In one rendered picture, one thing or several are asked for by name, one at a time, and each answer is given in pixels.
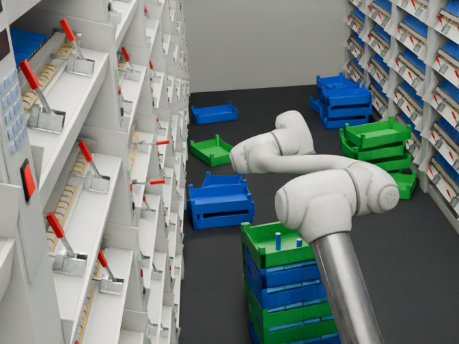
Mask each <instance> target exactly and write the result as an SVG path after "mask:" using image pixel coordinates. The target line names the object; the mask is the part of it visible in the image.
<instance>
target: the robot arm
mask: <svg viewBox="0 0 459 344"><path fill-rule="evenodd" d="M275 126H276V129H275V130H273V131H272V132H268V133H266V134H260V135H257V136H255V137H252V138H250V139H247V140H245V141H243V142H241V143H239V144H237V145H236V146H235V147H234V148H233V149H232V150H231V152H230V153H229V159H230V162H231V164H232V168H233V170H234V171H235V172H237V173H242V174H248V173H268V172H273V173H295V174H298V177H297V178H295V179H293V180H291V181H289V182H288V183H287V184H286V185H285V186H283V187H282V188H280V189H279V190H278V191H277V194H276V195H275V210H276V214H277V217H278V219H279V221H280V222H281V223H282V224H283V225H284V226H285V227H287V228H289V229H292V230H294V229H296V230H297V231H298V232H299V234H300V235H301V236H302V238H303V239H304V241H305V242H306V243H308V245H310V246H312V250H313V252H314V257H315V259H316V263H317V266H318V270H319V273H320V277H321V279H322V283H323V286H324V290H325V293H326V296H327V300H328V302H329V305H330V307H331V312H332V314H333V318H334V321H335V325H336V328H337V331H338V335H339V338H340V341H341V344H385V343H384V341H383V336H382V334H381V331H380V328H379V325H378V322H377V319H376V315H375V312H374V309H373V306H372V303H371V300H370V296H369V293H368V291H367V287H366V285H365V281H364V278H363V275H362V272H361V269H360V266H359V262H358V260H357V256H356V253H355V251H354V247H353V245H352V241H351V238H350V231H351V228H352V217H355V216H362V215H366V214H371V213H372V212H374V213H377V214H379V213H385V212H389V211H391V210H392V209H393V208H394V207H395V206H396V205H397V203H398V201H399V197H400V196H399V192H398V186H397V184H396V182H395V181H394V179H393V178H392V177H391V176H390V175H389V174H388V173H387V172H386V171H384V170H383V169H381V168H380V167H377V166H376V165H374V164H370V163H368V162H364V161H361V160H354V159H350V158H346V157H343V156H334V155H316V153H315V151H314V146H313V140H312V137H311V133H310V131H309V128H308V126H307V124H306V122H305V120H304V119H303V116H302V115H301V114H300V113H299V112H297V111H287V112H285V113H282V114H280V115H278V116H277V118H276V122H275Z"/></svg>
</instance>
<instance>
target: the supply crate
mask: <svg viewBox="0 0 459 344"><path fill-rule="evenodd" d="M243 225H244V239H245V244H246V245H247V247H248V249H249V250H250V252H251V254H252V255H253V257H254V259H255V260H256V262H257V263H258V265H259V267H260V269H263V268H270V267H274V266H281V265H285V264H289V263H296V262H300V261H307V260H310V259H315V257H314V252H313V250H312V246H310V245H308V243H306V242H305V241H304V239H303V238H302V236H300V234H299V232H298V231H297V230H296V229H294V230H292V229H289V228H287V227H285V226H284V225H283V224H282V223H281V222H280V223H273V224H268V225H260V226H256V227H250V223H249V222H245V223H243ZM277 232H279V233H280V234H281V250H276V241H275V234H276V233H277ZM297 238H301V239H302V246H301V247H296V239H297Z"/></svg>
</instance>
